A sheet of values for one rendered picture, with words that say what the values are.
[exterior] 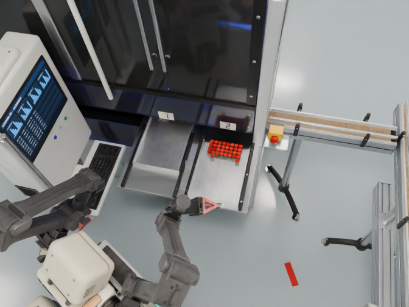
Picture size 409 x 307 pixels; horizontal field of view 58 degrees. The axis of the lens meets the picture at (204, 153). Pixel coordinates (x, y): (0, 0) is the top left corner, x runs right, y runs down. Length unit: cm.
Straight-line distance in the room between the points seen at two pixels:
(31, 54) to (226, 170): 107
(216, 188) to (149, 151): 44
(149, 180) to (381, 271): 134
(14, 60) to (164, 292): 112
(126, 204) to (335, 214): 158
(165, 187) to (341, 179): 158
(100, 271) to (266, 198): 176
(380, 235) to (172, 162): 124
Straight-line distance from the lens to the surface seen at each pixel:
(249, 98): 175
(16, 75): 171
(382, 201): 245
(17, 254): 311
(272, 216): 283
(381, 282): 226
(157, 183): 197
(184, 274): 105
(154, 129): 215
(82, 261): 137
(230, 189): 192
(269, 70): 159
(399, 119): 228
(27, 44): 179
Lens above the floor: 261
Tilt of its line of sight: 59 degrees down
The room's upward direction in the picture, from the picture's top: 6 degrees counter-clockwise
